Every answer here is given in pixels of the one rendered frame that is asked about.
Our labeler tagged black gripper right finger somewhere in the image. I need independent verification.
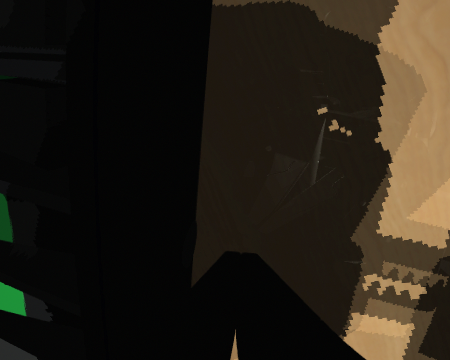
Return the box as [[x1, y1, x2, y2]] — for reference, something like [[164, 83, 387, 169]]
[[236, 252, 366, 360]]

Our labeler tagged dark grey controller unit with green rocker switches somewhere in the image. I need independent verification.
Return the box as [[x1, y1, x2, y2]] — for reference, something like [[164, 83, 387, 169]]
[[0, 0, 213, 360]]

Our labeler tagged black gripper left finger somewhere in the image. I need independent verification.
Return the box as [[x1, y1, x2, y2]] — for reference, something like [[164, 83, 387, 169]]
[[112, 251, 244, 360]]

